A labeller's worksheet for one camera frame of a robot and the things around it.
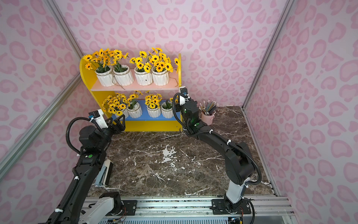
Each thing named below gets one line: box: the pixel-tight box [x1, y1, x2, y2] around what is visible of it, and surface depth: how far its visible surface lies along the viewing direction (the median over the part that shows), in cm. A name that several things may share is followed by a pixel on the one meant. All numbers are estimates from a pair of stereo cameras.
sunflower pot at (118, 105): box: [101, 92, 131, 120], surface depth 88 cm
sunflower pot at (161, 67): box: [148, 47, 174, 86], surface depth 70 cm
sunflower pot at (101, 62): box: [82, 48, 116, 87], surface depth 73 cm
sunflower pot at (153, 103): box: [144, 93, 163, 119], surface depth 89 cm
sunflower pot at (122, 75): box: [110, 49, 135, 87], surface depth 74 cm
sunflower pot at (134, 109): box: [126, 90, 144, 119], surface depth 94 cm
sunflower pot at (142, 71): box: [129, 50, 153, 87], surface depth 71 cm
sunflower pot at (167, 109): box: [160, 99, 174, 119], surface depth 92 cm
